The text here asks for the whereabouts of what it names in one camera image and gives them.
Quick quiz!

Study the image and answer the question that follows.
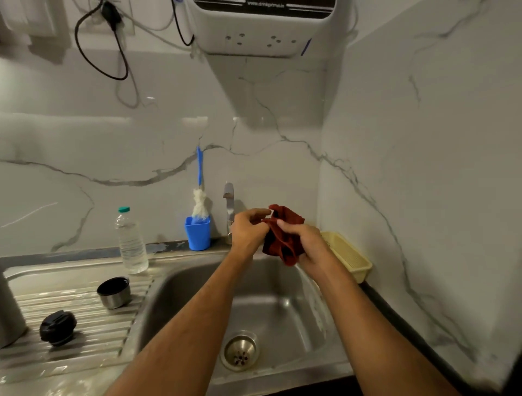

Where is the blue plastic cup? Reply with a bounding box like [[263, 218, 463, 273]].
[[184, 216, 212, 252]]

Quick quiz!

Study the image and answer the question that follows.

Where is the white wall socket plate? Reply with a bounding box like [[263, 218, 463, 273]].
[[87, 0, 135, 36]]

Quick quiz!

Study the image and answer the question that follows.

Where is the black power plug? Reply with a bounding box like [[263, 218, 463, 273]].
[[101, 1, 123, 30]]

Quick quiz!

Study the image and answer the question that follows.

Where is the thin black cable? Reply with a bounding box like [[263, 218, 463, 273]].
[[171, 0, 195, 47]]

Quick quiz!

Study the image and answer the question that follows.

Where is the black power cable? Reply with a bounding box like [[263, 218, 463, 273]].
[[74, 0, 129, 81]]

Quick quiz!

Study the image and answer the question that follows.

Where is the steel faucet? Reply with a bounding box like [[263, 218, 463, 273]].
[[223, 182, 236, 246]]

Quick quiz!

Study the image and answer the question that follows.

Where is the yellow plastic basket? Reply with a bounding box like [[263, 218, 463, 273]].
[[320, 231, 373, 284]]

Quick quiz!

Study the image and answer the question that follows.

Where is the steel flask cup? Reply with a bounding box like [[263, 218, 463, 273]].
[[96, 276, 132, 310]]

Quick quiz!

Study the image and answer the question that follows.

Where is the person's right hand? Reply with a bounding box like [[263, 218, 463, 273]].
[[276, 219, 332, 283]]

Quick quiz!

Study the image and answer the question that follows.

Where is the blue handled bottle brush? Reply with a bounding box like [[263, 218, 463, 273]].
[[191, 146, 210, 224]]

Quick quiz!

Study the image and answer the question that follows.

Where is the steel sink drain strainer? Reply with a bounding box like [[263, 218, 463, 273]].
[[220, 331, 260, 372]]

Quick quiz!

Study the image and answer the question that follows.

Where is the person's right forearm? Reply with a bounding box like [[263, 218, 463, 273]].
[[312, 263, 462, 396]]

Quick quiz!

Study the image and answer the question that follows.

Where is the black flask lid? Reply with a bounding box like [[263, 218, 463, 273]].
[[39, 310, 77, 348]]

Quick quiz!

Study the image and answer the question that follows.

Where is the person's left hand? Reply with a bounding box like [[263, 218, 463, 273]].
[[229, 208, 272, 262]]

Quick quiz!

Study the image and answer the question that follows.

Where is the person's left forearm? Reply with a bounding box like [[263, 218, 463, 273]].
[[104, 248, 254, 396]]

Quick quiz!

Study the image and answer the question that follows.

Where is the clear plastic water bottle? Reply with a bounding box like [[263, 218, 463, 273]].
[[115, 206, 149, 275]]

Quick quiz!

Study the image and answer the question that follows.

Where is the stainless steel sink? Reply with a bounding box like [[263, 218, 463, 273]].
[[0, 247, 355, 396]]

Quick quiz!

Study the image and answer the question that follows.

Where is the white water purifier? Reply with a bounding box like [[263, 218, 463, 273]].
[[184, 0, 340, 58]]

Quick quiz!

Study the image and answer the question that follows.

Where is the steel flask body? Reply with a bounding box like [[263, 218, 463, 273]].
[[0, 268, 28, 350]]

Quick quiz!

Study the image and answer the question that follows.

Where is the dark red cloth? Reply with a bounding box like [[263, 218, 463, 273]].
[[261, 204, 306, 267]]

